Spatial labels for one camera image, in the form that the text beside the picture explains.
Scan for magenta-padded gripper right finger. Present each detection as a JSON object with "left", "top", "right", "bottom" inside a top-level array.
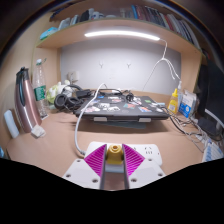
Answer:
[{"left": 122, "top": 143, "right": 167, "bottom": 190}]

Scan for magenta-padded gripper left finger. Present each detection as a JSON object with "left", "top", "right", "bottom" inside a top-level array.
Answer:
[{"left": 62, "top": 143, "right": 108, "bottom": 190}]

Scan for yellow charger block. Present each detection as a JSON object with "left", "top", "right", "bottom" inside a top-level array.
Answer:
[{"left": 106, "top": 143, "right": 125, "bottom": 166}]

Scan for white power strip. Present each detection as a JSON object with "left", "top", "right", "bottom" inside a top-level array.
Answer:
[{"left": 84, "top": 141, "right": 163, "bottom": 167}]

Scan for grey laptop stand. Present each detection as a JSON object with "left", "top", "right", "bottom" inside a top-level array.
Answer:
[{"left": 93, "top": 116, "right": 153, "bottom": 130}]

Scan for small white cube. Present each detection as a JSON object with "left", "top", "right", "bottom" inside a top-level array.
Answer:
[{"left": 30, "top": 125, "right": 46, "bottom": 139}]

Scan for black sticker-covered laptop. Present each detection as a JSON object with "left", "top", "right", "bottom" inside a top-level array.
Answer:
[{"left": 73, "top": 94, "right": 170, "bottom": 122}]

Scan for white and blue keyboard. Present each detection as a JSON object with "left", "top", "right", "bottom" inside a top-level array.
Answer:
[{"left": 201, "top": 139, "right": 224, "bottom": 164}]

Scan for black headphones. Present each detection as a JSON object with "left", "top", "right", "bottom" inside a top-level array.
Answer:
[{"left": 53, "top": 84, "right": 84, "bottom": 110}]

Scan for yellow squeeze bottle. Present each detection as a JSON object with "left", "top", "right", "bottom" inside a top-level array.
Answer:
[{"left": 167, "top": 88, "right": 180, "bottom": 115}]

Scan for blue and white box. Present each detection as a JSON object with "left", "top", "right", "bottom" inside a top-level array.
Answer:
[{"left": 178, "top": 90, "right": 198, "bottom": 119}]

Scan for clear spray bottle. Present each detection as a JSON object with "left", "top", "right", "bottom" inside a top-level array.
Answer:
[{"left": 176, "top": 80, "right": 185, "bottom": 113}]

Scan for green and white plush toy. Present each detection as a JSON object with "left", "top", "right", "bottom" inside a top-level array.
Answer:
[{"left": 46, "top": 79, "right": 72, "bottom": 105}]

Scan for white cylindrical object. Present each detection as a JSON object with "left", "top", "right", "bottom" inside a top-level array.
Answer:
[{"left": 3, "top": 109, "right": 20, "bottom": 139}]

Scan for pink thermos flask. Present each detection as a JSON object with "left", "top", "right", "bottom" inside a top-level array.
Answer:
[{"left": 14, "top": 66, "right": 43, "bottom": 134}]

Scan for clear green-label water bottle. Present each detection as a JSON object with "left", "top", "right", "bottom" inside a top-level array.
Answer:
[{"left": 32, "top": 58, "right": 50, "bottom": 120}]

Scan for black monitor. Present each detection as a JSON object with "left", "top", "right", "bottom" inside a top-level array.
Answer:
[{"left": 196, "top": 59, "right": 224, "bottom": 135}]

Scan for white LED light bar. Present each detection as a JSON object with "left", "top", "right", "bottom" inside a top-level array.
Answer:
[{"left": 83, "top": 30, "right": 161, "bottom": 42}]

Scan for wooden shelf with books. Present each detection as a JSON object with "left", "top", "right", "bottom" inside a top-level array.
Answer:
[{"left": 34, "top": 2, "right": 204, "bottom": 51}]

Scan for white power strip cable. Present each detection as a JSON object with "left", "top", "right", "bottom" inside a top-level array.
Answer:
[{"left": 73, "top": 82, "right": 108, "bottom": 158}]

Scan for black cable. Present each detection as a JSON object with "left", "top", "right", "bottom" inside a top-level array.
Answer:
[{"left": 166, "top": 108, "right": 203, "bottom": 138}]

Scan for grey cable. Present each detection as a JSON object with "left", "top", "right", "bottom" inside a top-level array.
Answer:
[{"left": 181, "top": 128, "right": 209, "bottom": 154}]

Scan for white wall outlet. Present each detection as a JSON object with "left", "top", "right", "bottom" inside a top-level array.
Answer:
[{"left": 67, "top": 70, "right": 81, "bottom": 84}]

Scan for hanging white charging cables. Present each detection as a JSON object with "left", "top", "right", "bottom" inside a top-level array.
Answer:
[{"left": 141, "top": 38, "right": 177, "bottom": 93}]

